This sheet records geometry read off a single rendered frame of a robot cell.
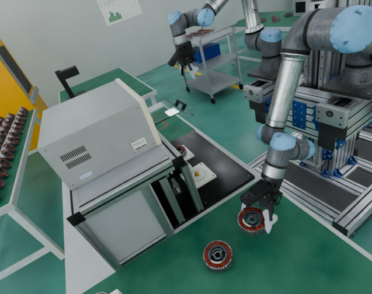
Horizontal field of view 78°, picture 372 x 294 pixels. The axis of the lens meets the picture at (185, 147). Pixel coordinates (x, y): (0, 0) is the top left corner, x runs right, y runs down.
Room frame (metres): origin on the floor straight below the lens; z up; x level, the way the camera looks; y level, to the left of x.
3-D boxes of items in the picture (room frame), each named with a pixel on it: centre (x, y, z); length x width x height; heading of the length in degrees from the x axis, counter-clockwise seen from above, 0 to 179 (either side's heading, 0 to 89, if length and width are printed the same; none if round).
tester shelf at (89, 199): (0.94, 0.33, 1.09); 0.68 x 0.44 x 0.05; 17
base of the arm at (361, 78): (0.90, -0.86, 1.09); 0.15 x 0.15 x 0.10
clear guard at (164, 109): (1.23, 0.09, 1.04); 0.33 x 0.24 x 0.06; 107
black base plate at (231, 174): (1.03, 0.04, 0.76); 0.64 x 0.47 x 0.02; 17
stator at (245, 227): (0.52, -0.15, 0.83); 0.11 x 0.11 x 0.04
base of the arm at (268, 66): (1.36, -0.68, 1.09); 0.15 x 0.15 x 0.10
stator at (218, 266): (0.47, 0.02, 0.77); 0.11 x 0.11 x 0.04
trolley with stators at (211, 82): (3.71, -0.78, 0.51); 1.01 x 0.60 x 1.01; 17
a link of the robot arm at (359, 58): (0.89, -0.86, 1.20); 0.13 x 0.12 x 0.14; 18
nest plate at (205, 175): (0.92, -0.01, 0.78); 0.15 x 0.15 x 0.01; 17
